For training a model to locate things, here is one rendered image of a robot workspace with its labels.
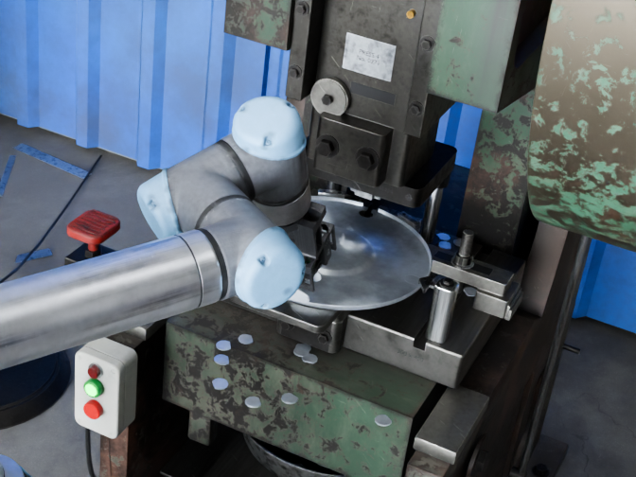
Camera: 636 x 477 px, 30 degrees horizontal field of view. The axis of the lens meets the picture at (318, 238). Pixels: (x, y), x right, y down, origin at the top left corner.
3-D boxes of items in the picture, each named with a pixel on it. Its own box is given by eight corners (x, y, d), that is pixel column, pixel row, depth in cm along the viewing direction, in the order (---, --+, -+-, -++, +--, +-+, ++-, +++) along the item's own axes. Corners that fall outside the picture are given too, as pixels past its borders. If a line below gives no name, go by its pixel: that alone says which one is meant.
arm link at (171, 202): (168, 224, 119) (261, 173, 122) (123, 173, 127) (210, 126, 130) (190, 279, 124) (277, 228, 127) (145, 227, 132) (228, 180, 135)
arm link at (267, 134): (210, 114, 127) (277, 78, 130) (224, 177, 136) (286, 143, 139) (249, 159, 123) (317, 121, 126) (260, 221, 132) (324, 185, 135)
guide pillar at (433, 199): (430, 244, 182) (446, 164, 175) (416, 239, 183) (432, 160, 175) (435, 238, 184) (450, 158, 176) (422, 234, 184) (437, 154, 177)
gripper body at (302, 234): (312, 297, 145) (305, 240, 136) (250, 275, 148) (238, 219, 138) (338, 250, 149) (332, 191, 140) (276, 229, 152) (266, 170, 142)
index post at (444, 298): (443, 344, 165) (454, 288, 160) (423, 337, 166) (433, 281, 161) (450, 335, 167) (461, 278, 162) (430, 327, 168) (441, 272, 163)
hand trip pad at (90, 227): (96, 283, 172) (97, 238, 168) (61, 270, 174) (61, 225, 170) (123, 261, 177) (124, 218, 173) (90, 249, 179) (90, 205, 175)
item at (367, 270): (459, 239, 175) (460, 235, 175) (382, 337, 152) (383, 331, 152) (286, 181, 184) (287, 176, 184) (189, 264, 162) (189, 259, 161)
